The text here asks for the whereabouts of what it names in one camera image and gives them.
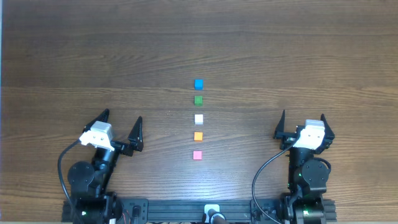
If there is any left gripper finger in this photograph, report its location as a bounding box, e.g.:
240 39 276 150
127 116 144 152
82 108 110 133

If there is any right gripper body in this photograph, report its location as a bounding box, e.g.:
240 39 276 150
280 125 333 155

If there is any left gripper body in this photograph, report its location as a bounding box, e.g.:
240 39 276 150
110 140 136 157

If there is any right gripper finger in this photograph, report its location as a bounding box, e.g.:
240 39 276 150
320 113 336 141
273 110 286 140

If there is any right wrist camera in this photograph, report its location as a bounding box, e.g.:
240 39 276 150
293 119 326 149

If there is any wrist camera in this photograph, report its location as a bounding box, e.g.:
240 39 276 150
79 121 115 152
293 119 326 149

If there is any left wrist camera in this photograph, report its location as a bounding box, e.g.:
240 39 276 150
79 121 115 152

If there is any black cable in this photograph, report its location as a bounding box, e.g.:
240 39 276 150
57 139 82 224
251 141 300 224

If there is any mounting rail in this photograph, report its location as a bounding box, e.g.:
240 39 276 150
62 198 338 223

